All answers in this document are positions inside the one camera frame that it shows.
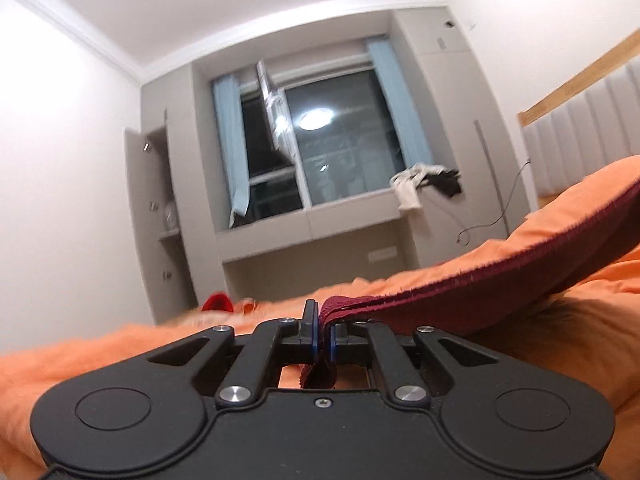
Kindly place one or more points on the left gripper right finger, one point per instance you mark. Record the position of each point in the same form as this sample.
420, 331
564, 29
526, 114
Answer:
348, 342

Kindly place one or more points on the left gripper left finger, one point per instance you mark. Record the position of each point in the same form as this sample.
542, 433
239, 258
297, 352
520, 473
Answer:
299, 339

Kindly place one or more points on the dark red garment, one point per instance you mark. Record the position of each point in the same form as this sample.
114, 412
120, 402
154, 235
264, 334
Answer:
605, 227

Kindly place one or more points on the bright red cloth item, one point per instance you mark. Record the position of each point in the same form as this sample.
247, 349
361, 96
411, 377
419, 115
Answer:
218, 302

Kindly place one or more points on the grey window desk cabinet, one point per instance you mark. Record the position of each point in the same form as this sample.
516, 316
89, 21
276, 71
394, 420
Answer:
291, 254

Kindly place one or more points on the white cloth on sill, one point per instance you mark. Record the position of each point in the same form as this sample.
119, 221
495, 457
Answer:
405, 185

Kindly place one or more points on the black cloth on sill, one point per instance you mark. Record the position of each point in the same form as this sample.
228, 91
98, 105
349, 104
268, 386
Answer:
446, 182

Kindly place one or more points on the right light blue curtain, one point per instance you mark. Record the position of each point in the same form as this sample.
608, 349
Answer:
398, 97

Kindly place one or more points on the light blue curtain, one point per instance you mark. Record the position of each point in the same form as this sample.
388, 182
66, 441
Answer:
398, 97
231, 132

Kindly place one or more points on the open window sash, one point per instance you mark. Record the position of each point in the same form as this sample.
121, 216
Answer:
276, 114

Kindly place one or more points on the left light blue curtain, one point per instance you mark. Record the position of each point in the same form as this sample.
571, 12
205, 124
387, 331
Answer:
231, 132

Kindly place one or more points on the orange bed sheet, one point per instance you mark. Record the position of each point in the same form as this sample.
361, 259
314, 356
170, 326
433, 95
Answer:
589, 331

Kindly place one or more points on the grey tall right wardrobe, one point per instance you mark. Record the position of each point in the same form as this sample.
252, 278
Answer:
466, 132

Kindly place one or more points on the grey open wardrobe door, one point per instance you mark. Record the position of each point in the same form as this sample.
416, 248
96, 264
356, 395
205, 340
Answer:
146, 205

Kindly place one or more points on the padded wooden headboard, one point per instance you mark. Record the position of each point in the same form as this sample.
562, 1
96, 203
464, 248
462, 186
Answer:
589, 122

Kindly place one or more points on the white wall socket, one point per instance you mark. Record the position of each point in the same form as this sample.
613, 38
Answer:
383, 254

